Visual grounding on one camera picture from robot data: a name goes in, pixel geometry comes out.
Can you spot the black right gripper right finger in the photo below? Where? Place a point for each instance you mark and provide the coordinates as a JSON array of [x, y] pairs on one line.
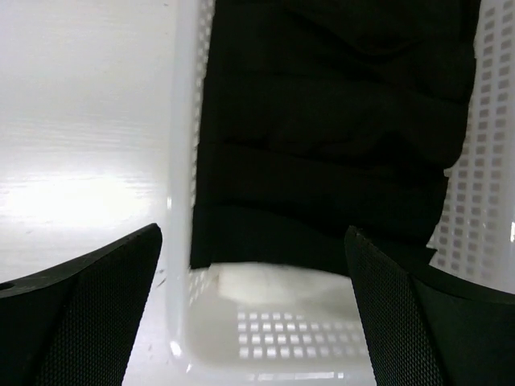
[[424, 326]]

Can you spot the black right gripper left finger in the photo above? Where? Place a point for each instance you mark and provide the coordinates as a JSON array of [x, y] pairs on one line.
[[75, 323]]

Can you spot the black pleated skirt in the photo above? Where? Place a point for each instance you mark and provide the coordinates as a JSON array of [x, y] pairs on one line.
[[322, 115]]

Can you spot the white perforated plastic basket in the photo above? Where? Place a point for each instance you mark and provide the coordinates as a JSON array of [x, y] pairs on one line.
[[252, 323]]

